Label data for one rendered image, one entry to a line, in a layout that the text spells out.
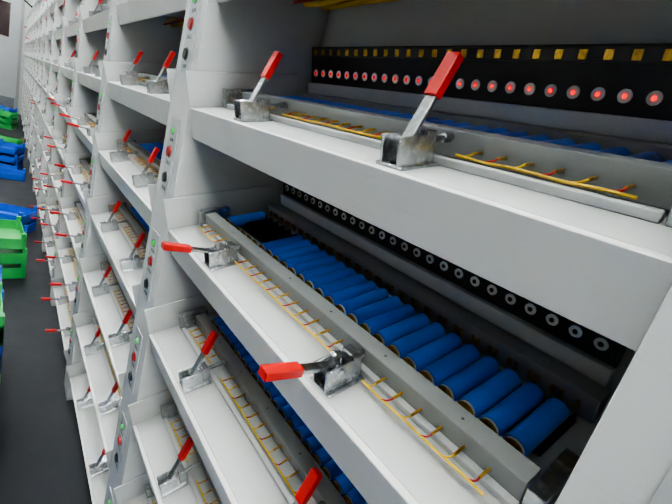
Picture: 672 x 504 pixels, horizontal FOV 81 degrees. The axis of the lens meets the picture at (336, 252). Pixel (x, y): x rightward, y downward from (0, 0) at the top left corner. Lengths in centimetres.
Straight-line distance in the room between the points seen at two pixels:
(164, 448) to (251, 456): 31
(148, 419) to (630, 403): 80
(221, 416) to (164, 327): 24
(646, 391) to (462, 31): 44
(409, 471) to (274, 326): 20
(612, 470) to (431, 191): 17
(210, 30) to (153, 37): 71
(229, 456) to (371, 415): 26
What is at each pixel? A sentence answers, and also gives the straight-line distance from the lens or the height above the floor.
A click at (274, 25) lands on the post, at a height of 122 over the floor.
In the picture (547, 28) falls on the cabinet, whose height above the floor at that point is 123.
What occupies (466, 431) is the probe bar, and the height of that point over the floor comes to 91.
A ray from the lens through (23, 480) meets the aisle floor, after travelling 149.
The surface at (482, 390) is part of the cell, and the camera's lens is 36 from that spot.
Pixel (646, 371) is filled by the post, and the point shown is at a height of 101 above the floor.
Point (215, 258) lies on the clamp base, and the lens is 55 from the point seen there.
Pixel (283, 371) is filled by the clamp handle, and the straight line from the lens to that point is 31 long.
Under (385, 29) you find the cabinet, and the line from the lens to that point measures 66.
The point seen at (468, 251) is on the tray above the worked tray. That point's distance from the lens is 25.
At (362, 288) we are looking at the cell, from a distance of 46.
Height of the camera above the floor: 107
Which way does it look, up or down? 14 degrees down
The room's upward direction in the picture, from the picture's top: 16 degrees clockwise
